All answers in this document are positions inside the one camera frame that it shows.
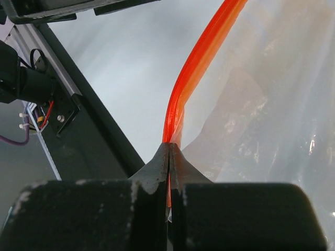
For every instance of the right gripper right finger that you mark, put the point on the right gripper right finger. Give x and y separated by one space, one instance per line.
237 215

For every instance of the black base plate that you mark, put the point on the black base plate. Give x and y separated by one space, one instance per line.
92 145

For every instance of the aluminium front rail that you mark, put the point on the aluminium front rail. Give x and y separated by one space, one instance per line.
41 42

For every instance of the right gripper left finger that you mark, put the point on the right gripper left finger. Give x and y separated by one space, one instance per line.
101 214

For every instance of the clear zip top bag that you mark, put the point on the clear zip top bag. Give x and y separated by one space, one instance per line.
254 102

